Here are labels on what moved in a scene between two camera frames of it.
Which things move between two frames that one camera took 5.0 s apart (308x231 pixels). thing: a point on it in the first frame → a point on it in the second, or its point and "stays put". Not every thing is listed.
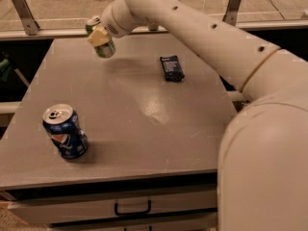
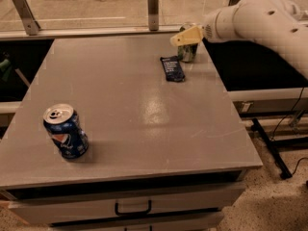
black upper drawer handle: x=132 y=213 stays put
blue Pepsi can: x=61 y=121 stays put
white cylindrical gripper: x=111 y=23 → x=214 y=28
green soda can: x=106 y=50 → x=187 y=52
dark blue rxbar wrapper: x=171 y=68 stays put
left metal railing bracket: x=30 y=25 stays put
